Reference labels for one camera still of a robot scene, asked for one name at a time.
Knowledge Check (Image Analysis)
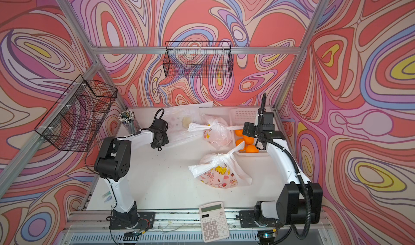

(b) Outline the white printed plastic bag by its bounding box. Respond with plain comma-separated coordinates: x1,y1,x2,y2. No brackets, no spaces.
189,147,252,189

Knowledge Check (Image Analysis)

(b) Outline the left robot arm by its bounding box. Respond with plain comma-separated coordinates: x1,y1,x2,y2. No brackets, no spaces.
94,118,169,230

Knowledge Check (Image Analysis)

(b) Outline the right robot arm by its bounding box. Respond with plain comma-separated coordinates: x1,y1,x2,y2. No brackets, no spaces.
238,108,323,245

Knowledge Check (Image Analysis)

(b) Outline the centre orange in basket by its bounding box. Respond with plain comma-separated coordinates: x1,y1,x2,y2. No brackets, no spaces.
243,135,255,145

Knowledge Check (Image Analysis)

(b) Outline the orange in basket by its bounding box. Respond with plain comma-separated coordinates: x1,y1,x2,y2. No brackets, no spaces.
235,139,246,152
243,135,255,145

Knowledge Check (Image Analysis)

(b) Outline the bottom edge orange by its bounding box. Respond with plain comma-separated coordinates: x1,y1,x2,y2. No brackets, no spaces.
245,145,259,154

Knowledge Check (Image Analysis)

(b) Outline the orange behind top orange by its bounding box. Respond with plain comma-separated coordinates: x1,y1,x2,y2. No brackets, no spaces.
234,129,243,137

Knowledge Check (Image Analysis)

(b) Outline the left orange in basket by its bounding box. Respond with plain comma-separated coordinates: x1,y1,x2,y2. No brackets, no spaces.
235,139,246,152

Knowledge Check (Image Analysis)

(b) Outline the white plastic basket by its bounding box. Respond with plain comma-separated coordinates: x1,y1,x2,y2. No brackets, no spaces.
229,107,279,157

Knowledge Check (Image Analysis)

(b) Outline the metal pen cup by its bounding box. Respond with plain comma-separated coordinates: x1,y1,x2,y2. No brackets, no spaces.
118,109,139,135

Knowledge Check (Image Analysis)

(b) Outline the green pen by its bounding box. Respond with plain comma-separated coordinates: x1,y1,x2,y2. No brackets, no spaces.
102,191,112,203

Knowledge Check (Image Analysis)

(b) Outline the pink desk calculator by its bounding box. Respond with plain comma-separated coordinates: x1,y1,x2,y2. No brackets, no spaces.
199,202,230,243

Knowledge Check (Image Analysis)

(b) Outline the black wire basket rear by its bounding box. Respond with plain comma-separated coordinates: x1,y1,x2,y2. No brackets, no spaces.
163,40,233,79

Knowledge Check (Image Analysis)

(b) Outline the black wire basket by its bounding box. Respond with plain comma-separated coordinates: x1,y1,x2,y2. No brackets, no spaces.
163,40,233,79
34,75,118,152

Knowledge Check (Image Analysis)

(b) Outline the black wire basket left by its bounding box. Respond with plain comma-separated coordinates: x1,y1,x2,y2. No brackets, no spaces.
34,75,118,152

